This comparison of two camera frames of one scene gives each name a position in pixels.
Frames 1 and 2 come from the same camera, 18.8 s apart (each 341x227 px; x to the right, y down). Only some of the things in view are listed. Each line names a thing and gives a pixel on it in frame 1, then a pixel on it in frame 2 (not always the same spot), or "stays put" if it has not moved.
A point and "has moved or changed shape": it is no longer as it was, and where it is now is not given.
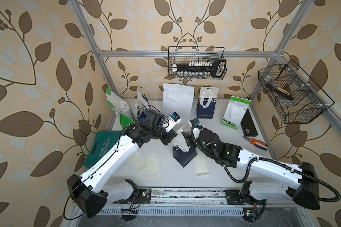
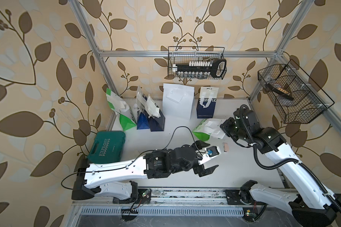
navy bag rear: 207,101 stays put
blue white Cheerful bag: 143,105 stays put
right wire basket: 298,99 stays put
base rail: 202,202 stays put
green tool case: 103,142 stays put
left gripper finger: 168,136 -> 199,144
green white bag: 235,110 -> 209,127
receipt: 180,142 -> 151,108
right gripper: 191,142 -> 225,125
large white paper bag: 178,99 stays put
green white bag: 120,107 stays put
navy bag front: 183,158 has moved or changed shape
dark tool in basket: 279,92 stays put
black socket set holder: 215,67 stays put
